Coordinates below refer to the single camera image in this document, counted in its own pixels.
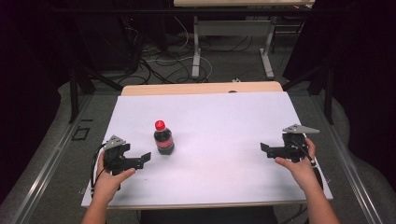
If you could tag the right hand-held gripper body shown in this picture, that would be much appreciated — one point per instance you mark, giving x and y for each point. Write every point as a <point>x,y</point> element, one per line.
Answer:
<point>294,146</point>

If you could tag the dark soda bottle red label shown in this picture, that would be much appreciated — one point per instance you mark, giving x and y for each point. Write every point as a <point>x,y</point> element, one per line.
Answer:
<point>164,141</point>

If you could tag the red bottle cap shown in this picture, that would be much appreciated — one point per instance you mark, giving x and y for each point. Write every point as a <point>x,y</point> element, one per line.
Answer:
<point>160,125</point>

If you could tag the person's dark clothing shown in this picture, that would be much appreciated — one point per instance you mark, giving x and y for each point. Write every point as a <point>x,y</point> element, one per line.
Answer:
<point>208,216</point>

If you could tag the person's right hand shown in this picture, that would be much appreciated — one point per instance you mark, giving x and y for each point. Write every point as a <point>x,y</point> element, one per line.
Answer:
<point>300,174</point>

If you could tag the person's left hand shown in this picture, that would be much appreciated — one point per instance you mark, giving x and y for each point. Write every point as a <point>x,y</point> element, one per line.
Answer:
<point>107,183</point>

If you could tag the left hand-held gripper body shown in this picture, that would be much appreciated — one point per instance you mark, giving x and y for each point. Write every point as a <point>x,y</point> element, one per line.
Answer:
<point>113,155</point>

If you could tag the black metal stand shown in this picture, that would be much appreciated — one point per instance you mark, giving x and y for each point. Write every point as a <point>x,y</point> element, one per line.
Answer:
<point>74,93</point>
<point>328,93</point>

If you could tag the aluminium floor rail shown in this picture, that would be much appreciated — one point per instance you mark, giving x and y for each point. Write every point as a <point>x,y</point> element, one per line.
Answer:
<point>348,161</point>
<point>46,161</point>

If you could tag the white table mat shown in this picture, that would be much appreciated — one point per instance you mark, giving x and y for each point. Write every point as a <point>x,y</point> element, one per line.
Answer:
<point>218,124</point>

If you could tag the dark curtain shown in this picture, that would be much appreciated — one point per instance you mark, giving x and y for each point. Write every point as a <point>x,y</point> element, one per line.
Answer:
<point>28,77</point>
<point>364,77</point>

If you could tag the desk with white metal legs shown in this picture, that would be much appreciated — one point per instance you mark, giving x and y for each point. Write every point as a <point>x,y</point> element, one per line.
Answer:
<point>233,28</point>

